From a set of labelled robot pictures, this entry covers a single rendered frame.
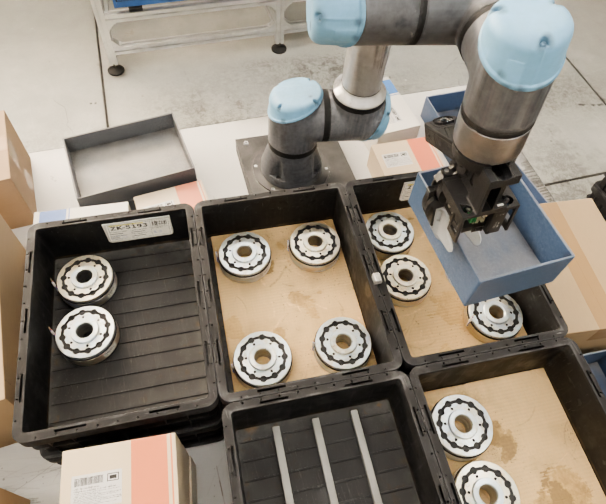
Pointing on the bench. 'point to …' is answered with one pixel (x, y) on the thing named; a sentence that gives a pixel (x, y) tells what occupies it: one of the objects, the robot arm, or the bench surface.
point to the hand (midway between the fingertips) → (444, 229)
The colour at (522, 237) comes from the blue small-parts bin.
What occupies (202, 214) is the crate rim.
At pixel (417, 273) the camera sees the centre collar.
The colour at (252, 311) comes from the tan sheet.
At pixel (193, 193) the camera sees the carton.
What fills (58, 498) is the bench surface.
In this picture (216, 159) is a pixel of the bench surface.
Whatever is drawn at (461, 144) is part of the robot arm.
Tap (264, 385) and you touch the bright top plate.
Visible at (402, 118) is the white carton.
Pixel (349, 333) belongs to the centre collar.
